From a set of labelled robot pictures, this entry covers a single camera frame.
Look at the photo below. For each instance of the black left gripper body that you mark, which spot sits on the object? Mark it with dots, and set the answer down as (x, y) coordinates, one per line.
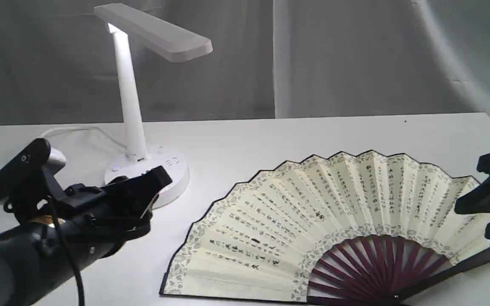
(87, 222)

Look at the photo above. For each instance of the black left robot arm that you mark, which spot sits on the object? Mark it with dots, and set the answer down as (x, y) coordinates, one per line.
(25, 278)

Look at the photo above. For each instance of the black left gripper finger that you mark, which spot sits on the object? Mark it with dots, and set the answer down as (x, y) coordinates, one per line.
(141, 192)

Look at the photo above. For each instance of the paper folding fan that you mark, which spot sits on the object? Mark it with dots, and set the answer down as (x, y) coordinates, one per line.
(364, 230)

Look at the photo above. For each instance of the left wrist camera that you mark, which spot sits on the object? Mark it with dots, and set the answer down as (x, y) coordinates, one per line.
(22, 179)

